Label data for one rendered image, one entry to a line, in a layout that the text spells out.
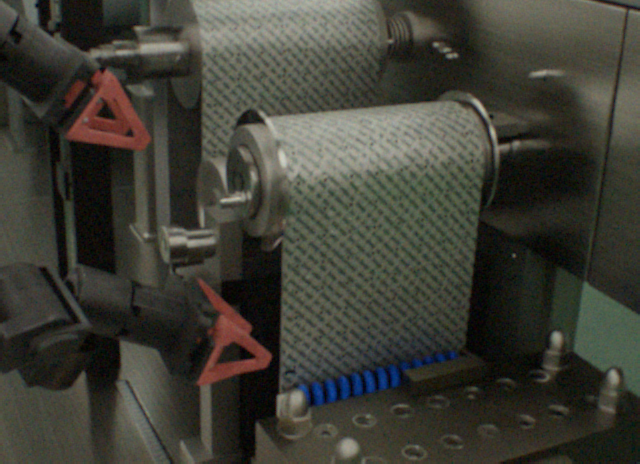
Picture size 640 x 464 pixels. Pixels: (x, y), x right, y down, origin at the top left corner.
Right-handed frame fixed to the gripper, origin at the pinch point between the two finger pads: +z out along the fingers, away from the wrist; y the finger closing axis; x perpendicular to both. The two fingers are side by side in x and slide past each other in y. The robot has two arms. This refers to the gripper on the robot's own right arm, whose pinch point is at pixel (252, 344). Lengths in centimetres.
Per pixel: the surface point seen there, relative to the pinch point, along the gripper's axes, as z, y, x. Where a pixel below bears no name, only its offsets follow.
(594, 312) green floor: 225, -162, -20
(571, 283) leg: 53, -17, 14
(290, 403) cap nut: 3.5, 5.8, -2.5
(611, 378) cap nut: 33.2, 13.4, 12.4
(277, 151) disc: -5.2, -3.5, 18.6
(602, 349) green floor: 210, -138, -26
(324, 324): 8.2, -2.1, 3.5
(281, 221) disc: -2.2, -2.0, 12.5
